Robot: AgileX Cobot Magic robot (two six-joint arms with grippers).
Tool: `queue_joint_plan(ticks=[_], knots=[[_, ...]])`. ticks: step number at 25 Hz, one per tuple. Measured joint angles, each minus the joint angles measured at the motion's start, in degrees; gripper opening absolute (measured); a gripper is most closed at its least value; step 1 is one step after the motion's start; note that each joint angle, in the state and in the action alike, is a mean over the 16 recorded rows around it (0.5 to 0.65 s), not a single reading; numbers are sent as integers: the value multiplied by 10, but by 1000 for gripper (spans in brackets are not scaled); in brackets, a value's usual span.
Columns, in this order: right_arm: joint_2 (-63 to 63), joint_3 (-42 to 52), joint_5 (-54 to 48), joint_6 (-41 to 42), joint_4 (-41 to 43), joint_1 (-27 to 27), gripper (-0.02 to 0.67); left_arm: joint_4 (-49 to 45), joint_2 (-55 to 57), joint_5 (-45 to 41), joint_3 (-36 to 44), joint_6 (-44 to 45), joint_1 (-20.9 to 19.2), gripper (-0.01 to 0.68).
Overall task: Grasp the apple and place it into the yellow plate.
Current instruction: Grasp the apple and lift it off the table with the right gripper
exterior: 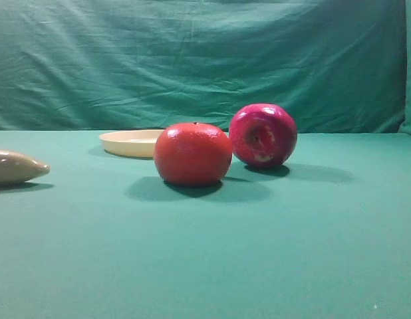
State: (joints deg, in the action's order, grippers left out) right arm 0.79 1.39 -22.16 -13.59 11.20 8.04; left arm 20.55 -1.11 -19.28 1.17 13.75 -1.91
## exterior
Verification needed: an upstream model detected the orange red tangerine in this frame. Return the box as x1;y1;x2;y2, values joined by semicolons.
154;122;233;187

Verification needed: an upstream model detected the green backdrop cloth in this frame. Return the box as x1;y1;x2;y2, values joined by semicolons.
0;1;411;134

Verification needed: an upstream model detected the green table cloth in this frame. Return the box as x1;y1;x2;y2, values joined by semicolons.
0;131;411;318

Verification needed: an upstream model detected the pale yellow plate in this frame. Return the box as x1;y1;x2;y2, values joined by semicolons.
99;129;164;158

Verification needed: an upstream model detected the beige elongated fruit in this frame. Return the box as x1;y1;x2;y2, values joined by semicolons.
0;150;51;185

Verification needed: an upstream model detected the magenta red apple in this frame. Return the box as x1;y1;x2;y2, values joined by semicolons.
229;103;297;168

